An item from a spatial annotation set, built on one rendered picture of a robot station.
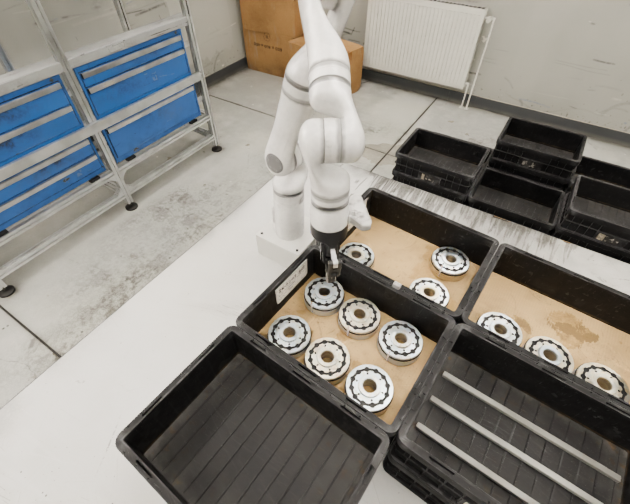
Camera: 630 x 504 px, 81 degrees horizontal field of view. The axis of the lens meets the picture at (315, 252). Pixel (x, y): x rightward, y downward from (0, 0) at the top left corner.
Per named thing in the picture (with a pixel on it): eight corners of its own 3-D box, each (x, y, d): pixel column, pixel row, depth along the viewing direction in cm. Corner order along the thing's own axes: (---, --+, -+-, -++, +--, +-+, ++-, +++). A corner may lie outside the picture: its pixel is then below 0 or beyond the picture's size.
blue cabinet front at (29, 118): (-21, 242, 182) (-120, 140, 140) (105, 169, 222) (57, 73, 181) (-18, 244, 181) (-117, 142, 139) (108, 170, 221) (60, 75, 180)
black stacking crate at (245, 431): (136, 458, 74) (113, 442, 65) (240, 349, 90) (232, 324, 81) (290, 625, 58) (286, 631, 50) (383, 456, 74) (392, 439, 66)
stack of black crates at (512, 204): (448, 244, 205) (467, 196, 180) (465, 213, 222) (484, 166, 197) (524, 274, 190) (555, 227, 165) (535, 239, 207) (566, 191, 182)
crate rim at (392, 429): (233, 327, 83) (231, 322, 81) (312, 248, 99) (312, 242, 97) (391, 441, 67) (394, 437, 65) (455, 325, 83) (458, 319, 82)
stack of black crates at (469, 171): (382, 218, 219) (394, 152, 186) (402, 191, 236) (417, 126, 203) (447, 245, 205) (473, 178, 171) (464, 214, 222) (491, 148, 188)
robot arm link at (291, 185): (283, 125, 101) (285, 178, 114) (261, 140, 96) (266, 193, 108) (311, 135, 98) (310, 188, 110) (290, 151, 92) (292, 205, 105)
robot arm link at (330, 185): (301, 212, 66) (350, 210, 66) (297, 133, 54) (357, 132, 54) (301, 187, 70) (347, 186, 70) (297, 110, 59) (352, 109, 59)
